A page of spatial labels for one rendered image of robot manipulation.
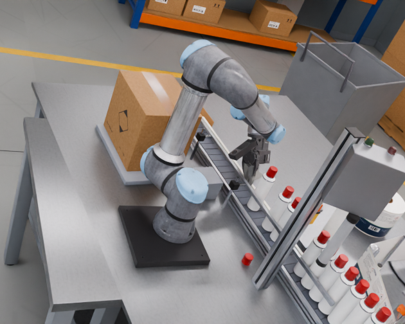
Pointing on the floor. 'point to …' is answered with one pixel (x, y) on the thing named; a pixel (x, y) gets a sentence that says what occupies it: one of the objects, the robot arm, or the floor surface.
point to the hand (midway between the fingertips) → (247, 183)
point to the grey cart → (341, 86)
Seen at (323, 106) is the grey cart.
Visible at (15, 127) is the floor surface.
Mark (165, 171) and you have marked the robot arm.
